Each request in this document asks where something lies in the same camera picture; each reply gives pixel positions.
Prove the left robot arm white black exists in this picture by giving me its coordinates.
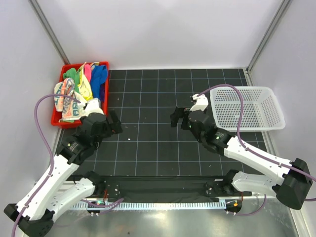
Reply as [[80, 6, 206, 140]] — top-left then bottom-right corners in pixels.
[[4, 110, 122, 237]]

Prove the white perforated plastic basket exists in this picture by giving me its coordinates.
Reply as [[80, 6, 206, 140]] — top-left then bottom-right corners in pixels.
[[210, 86, 286, 132]]

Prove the green towel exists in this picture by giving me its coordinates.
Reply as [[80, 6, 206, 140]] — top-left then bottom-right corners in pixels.
[[63, 68, 80, 85]]

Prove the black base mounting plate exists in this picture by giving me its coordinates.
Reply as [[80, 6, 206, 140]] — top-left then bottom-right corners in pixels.
[[103, 175, 252, 202]]

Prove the left aluminium frame post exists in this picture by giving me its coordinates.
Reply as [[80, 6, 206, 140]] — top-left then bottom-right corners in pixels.
[[29, 0, 70, 65]]

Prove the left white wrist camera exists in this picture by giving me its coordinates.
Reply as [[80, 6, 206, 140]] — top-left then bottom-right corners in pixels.
[[83, 98, 104, 116]]

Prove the yellow towel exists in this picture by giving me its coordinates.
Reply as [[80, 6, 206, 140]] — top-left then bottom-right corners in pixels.
[[78, 63, 93, 101]]

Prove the black grid mat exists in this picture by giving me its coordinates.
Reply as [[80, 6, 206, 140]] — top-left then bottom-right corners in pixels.
[[46, 68, 282, 177]]

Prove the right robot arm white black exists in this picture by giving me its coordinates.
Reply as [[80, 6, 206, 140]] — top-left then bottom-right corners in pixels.
[[170, 107, 313, 210]]

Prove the right aluminium frame post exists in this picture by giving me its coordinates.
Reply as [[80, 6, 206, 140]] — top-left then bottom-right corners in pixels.
[[246, 0, 292, 74]]

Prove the blue towel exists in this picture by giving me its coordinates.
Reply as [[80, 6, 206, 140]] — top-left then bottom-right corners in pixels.
[[90, 65, 108, 101]]

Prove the aluminium frame post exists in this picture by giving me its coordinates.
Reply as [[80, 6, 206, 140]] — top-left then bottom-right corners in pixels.
[[29, 0, 70, 65], [246, 0, 292, 74]]

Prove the slotted white cable duct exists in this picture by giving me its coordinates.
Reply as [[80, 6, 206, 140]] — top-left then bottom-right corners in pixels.
[[70, 199, 226, 211]]

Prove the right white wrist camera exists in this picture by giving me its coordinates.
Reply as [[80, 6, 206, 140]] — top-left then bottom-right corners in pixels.
[[190, 94, 209, 112]]

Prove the rabbit print towel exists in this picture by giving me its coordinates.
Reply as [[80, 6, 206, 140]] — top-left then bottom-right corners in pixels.
[[54, 78, 87, 122]]

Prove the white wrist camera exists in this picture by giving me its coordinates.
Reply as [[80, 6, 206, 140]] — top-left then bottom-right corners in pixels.
[[190, 94, 209, 112], [83, 98, 104, 116]]

